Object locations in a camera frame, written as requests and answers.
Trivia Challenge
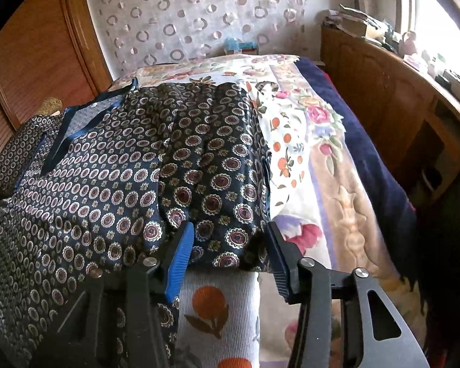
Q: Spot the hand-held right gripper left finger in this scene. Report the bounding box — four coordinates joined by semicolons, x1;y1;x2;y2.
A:
29;222;195;368

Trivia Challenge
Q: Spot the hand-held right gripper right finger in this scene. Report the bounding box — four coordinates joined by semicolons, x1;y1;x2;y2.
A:
266;221;432;368

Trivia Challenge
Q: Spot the navy medallion print shirt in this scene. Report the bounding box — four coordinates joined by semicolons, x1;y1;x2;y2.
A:
0;79;273;368

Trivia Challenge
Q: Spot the floral blanket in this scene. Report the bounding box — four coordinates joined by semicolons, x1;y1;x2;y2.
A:
136;54;426;368

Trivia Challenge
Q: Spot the navy blue blanket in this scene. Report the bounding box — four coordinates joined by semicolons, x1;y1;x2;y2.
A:
295;57;418;277

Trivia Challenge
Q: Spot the gold patterned cushion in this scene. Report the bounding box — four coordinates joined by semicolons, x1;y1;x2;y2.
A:
36;97;64;116

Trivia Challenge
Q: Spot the wooden cabinet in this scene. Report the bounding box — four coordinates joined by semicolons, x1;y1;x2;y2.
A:
321;25;460;204

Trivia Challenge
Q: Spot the small blue box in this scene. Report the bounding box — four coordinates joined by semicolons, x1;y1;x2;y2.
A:
224;37;258;55

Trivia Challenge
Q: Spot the circle pattern curtain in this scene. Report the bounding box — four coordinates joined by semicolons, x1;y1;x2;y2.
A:
82;0;319;79

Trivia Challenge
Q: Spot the pile of clutter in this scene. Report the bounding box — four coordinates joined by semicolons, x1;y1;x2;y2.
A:
322;4;460;104

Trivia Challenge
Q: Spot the wooden headboard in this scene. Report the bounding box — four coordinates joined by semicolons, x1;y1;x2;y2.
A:
0;0;113;200

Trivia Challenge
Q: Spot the window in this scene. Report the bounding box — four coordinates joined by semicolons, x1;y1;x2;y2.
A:
395;0;460;85

